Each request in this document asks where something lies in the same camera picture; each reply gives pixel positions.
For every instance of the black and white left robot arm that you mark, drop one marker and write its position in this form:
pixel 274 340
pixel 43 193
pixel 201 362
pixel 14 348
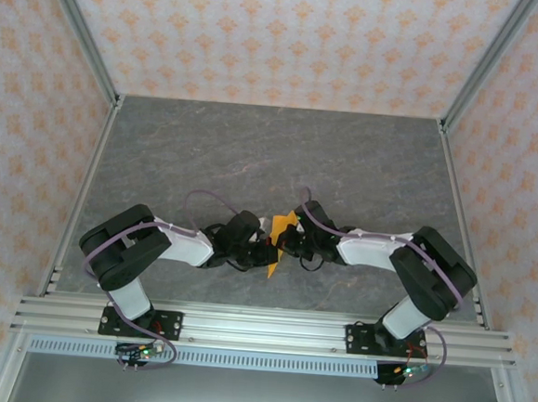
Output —
pixel 186 248

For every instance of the small circuit board with LED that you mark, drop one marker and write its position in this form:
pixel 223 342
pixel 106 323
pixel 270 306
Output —
pixel 409 371
pixel 145 350

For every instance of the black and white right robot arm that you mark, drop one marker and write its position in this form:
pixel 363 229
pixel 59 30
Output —
pixel 367 250

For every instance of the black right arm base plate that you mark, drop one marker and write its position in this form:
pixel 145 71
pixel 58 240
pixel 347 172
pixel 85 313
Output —
pixel 360 341

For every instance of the grey metal sheet panel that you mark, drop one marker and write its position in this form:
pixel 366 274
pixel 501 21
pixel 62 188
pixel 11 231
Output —
pixel 258 398

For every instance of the orange square paper sheet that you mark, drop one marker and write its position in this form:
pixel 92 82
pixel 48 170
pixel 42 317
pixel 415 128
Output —
pixel 277 222

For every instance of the aluminium table side rail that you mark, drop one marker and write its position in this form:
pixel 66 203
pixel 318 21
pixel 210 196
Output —
pixel 458 197
pixel 92 168

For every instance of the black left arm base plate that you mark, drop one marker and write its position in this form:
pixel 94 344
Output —
pixel 170 326

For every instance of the aluminium mounting beam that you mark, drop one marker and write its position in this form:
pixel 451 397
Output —
pixel 263 328

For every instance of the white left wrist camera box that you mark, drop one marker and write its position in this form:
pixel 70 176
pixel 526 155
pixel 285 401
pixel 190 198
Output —
pixel 264 224

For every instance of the aluminium frame post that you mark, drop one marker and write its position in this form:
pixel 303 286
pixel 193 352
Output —
pixel 82 28
pixel 490 60

